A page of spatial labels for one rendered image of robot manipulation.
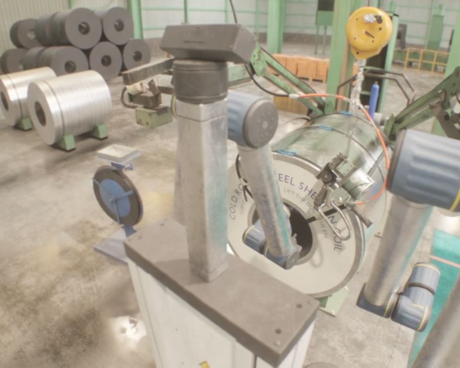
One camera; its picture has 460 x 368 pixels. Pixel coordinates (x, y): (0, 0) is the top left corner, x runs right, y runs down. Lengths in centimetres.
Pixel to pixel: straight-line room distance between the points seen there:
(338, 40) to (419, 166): 596
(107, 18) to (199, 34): 1357
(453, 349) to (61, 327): 266
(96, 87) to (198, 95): 611
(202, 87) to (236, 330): 35
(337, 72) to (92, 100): 482
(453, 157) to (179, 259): 56
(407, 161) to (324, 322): 219
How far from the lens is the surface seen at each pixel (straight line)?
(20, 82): 836
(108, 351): 264
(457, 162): 69
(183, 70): 38
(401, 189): 70
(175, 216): 117
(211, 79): 38
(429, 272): 139
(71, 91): 625
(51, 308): 310
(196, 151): 41
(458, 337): 86
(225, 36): 37
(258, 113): 85
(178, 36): 42
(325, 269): 227
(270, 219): 116
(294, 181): 201
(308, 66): 1322
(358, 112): 462
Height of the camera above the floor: 213
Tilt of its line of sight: 29 degrees down
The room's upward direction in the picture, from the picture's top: straight up
